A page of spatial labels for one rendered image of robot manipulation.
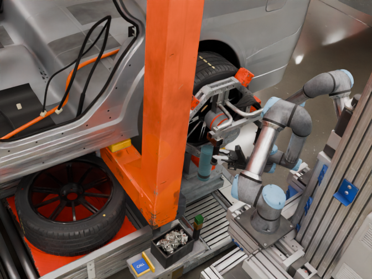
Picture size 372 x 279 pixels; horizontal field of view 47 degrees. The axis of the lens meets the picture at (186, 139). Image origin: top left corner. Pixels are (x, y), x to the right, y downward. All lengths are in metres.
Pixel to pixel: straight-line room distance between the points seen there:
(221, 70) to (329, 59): 2.95
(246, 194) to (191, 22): 0.86
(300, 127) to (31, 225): 1.56
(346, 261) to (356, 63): 3.64
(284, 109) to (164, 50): 0.71
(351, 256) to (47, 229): 1.59
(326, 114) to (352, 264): 2.57
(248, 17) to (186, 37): 1.05
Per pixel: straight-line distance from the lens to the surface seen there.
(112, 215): 2.60
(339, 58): 5.49
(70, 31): 3.18
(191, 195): 3.15
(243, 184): 2.10
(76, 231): 2.55
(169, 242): 2.40
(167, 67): 1.74
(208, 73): 2.54
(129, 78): 2.43
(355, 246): 2.05
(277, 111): 2.11
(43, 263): 2.74
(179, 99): 1.89
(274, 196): 2.08
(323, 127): 4.31
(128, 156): 2.66
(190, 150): 2.72
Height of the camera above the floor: 2.57
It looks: 42 degrees down
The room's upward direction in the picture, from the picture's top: 7 degrees clockwise
